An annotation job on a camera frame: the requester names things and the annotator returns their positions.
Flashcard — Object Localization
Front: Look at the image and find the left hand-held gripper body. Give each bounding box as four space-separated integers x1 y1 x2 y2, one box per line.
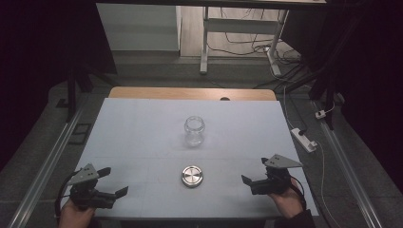
67 162 117 211

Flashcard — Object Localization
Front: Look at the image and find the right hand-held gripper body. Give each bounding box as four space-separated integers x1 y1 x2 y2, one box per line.
250 154 304 196

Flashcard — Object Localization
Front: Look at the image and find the round silver metal lid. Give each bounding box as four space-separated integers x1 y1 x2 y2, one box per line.
181 164 204 189

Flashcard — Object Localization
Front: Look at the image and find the clear glass jar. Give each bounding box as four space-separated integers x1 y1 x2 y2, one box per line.
183 115 206 147

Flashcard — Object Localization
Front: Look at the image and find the person's right hand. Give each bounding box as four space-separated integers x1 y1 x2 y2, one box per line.
267 178 305 220

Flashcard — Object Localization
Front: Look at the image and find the person's left hand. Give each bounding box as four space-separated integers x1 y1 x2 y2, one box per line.
58 199 97 228

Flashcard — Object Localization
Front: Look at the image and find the white power strip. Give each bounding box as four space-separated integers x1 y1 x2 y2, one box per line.
290 127 318 154

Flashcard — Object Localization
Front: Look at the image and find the pale blue table mat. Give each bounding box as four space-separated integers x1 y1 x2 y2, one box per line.
59 97 319 220

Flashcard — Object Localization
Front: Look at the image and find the black metal stand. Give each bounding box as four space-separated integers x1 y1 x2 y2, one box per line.
274 18 359 131
65 61 119 124

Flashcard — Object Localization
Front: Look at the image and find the wooden table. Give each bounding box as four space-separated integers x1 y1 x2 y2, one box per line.
108 86 278 102

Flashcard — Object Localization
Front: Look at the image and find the black curtain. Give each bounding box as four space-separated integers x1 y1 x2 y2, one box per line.
280 0 403 193
0 0 119 174

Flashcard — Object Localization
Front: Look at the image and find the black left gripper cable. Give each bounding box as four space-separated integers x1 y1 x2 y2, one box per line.
54 170 82 224

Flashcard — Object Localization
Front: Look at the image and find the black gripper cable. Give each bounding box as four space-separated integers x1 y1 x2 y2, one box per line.
290 181 308 213
54 170 82 224

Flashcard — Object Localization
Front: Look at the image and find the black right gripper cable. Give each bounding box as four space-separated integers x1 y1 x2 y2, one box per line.
290 181 308 213

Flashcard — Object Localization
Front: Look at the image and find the black square floor frame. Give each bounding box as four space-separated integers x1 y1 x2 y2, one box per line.
68 123 93 146

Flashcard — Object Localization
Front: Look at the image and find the white cable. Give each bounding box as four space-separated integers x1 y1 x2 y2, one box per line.
282 85 337 228

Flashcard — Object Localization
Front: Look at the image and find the aluminium floor rail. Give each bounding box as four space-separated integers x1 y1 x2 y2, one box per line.
7 94 89 228
311 100 384 228

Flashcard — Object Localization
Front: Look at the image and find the tangle of black cables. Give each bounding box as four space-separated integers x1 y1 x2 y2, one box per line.
207 8 302 66

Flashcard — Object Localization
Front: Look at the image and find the white desk frame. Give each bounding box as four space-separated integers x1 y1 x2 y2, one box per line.
199 6 290 77

